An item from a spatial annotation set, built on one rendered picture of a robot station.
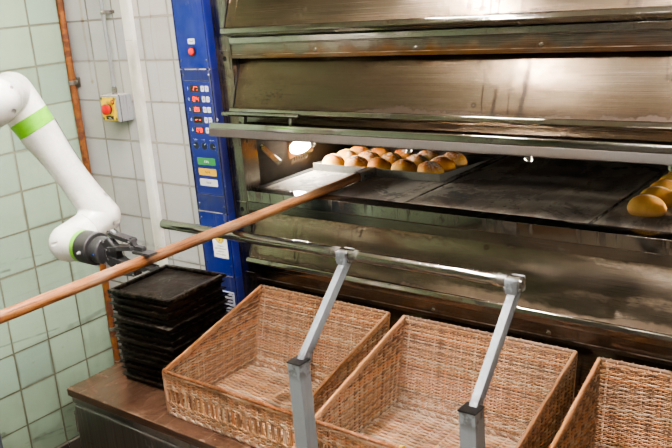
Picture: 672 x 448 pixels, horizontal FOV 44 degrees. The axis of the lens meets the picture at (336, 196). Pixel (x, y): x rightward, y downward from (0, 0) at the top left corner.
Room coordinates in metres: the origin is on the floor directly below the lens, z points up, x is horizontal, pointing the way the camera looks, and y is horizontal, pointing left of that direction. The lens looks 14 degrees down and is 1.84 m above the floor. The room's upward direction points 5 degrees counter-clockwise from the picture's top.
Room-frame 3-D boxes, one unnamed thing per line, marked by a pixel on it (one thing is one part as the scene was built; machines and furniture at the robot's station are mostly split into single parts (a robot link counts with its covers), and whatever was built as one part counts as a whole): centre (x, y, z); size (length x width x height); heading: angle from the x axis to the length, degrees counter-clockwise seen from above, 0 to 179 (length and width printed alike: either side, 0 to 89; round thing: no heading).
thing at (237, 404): (2.37, 0.22, 0.72); 0.56 x 0.49 x 0.28; 51
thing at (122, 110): (3.12, 0.79, 1.46); 0.10 x 0.07 x 0.10; 51
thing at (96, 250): (2.16, 0.63, 1.19); 0.09 x 0.07 x 0.08; 50
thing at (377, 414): (1.99, -0.24, 0.72); 0.56 x 0.49 x 0.28; 51
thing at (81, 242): (2.21, 0.68, 1.19); 0.12 x 0.06 x 0.09; 140
